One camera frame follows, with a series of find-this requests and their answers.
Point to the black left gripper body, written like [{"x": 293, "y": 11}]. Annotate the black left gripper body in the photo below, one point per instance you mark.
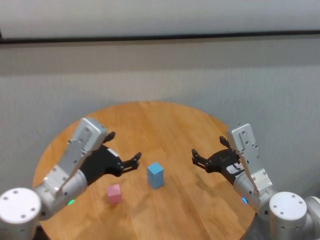
[{"x": 100, "y": 165}]

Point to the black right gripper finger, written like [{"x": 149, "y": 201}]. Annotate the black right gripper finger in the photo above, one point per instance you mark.
[
  {"x": 226, "y": 143},
  {"x": 202, "y": 162}
]

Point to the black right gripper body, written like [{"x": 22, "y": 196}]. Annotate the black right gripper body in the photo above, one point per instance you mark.
[{"x": 225, "y": 162}]

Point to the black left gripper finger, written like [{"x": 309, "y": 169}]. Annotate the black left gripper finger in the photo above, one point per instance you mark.
[
  {"x": 130, "y": 163},
  {"x": 110, "y": 137}
]

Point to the blue building block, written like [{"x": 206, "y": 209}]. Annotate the blue building block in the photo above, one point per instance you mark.
[
  {"x": 155, "y": 168},
  {"x": 156, "y": 182}
]

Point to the pink building block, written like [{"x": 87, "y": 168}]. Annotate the pink building block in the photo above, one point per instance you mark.
[{"x": 114, "y": 195}]

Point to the black wall strip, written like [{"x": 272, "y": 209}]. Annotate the black wall strip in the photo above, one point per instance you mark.
[{"x": 160, "y": 37}]

